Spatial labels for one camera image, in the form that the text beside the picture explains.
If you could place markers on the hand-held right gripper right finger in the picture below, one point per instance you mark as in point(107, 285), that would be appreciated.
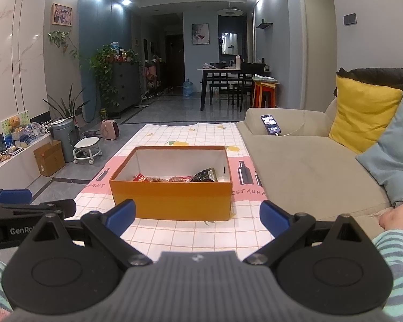
point(273, 215)

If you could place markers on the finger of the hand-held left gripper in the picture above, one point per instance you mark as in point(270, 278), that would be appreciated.
point(13, 196)
point(27, 208)

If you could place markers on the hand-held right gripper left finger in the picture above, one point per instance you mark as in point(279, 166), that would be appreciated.
point(121, 214)

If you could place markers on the large red snack packet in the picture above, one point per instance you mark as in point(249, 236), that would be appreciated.
point(141, 177)

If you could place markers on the orange cardboard box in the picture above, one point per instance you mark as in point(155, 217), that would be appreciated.
point(171, 201)

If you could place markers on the dark snack packet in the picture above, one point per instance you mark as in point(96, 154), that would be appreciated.
point(205, 175)

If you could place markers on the white low cabinet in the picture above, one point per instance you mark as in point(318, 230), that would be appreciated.
point(16, 164)

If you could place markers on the brown cardboard carton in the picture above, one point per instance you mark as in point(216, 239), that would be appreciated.
point(48, 159)

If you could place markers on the beige sofa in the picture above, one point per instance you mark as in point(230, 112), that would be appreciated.
point(305, 161)

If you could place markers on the grey trash bin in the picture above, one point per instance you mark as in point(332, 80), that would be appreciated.
point(62, 141)

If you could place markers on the yellow teddy bear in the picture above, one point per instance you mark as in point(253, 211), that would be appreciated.
point(15, 122)

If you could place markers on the white rolling stool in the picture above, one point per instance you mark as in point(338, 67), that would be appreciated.
point(86, 143)

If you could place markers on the pink space heater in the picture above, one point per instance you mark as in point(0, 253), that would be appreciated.
point(109, 130)

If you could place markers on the black smartphone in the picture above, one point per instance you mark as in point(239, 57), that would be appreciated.
point(270, 124)

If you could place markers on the checked lemon print tablecloth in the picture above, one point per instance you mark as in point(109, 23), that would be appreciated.
point(174, 134)

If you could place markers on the spiky potted plant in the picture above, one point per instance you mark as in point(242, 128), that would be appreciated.
point(65, 110)

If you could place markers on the person's bare foot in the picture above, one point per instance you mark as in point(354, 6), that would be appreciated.
point(396, 216)

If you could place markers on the orange stool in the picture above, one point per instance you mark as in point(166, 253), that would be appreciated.
point(265, 89)

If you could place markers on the dark drawer cabinet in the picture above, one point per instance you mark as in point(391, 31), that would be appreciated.
point(126, 87)

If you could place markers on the light blue cushion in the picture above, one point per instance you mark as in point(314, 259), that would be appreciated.
point(396, 161)

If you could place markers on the person's right striped leg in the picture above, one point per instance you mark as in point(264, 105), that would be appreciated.
point(399, 261)

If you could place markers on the yellow cushion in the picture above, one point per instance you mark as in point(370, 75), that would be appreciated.
point(362, 114)

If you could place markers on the stack of papers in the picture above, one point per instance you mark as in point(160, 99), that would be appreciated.
point(265, 78)

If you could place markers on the blue water jug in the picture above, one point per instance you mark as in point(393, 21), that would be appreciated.
point(187, 89)

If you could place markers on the dark dining chair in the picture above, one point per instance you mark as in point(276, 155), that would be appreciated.
point(247, 70)

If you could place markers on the trailing green plant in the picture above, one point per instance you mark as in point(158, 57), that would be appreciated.
point(102, 67)

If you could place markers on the dark dining table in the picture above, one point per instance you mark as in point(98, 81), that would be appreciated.
point(218, 69)

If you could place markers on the dark blanket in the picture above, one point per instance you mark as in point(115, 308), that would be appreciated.
point(383, 75)

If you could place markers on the white door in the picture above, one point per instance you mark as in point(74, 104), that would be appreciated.
point(319, 40)

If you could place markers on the wooden framed photo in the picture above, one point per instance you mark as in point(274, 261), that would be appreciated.
point(62, 14)

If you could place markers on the hanging wall plant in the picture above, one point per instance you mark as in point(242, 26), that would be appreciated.
point(62, 40)

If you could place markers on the wall mirror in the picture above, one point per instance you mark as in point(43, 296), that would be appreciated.
point(230, 43)

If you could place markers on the small wall shelf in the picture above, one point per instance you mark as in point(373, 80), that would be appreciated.
point(263, 24)

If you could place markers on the framed wall art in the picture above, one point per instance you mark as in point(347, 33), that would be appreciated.
point(200, 34)

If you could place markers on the dark wall switch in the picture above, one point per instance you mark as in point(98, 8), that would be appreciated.
point(350, 19)

